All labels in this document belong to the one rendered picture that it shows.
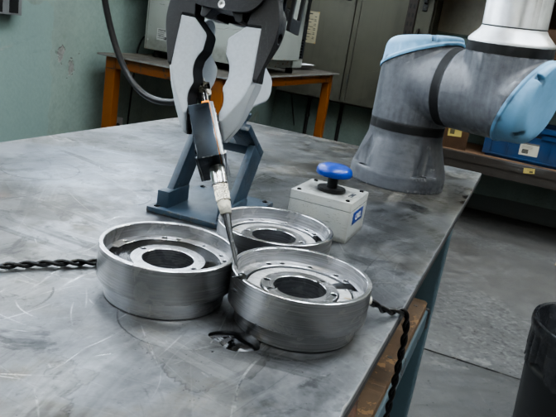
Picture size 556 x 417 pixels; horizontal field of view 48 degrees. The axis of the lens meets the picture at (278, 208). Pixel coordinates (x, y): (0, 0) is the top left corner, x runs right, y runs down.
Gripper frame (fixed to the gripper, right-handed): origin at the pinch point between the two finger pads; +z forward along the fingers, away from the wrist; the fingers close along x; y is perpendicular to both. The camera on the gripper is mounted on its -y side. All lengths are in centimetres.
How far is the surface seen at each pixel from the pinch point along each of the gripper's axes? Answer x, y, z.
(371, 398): -13, 37, 33
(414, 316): -13, 68, 29
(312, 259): -10.3, 3.7, 9.1
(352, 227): -8.6, 21.9, 8.8
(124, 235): 3.7, -2.5, 10.3
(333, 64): 114, 373, -35
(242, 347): -10.0, -6.8, 13.8
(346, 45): 107, 371, -49
